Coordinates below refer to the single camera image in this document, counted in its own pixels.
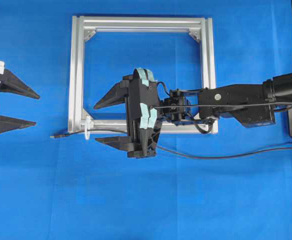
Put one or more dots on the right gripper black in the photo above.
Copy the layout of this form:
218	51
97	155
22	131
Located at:
143	125

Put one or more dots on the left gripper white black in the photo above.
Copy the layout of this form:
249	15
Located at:
10	83

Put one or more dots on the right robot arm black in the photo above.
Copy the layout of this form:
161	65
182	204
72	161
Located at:
252	105

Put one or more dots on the aluminium extrusion frame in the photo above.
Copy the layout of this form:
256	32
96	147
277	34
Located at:
85	27

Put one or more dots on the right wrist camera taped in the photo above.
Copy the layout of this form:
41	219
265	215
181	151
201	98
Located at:
146	76

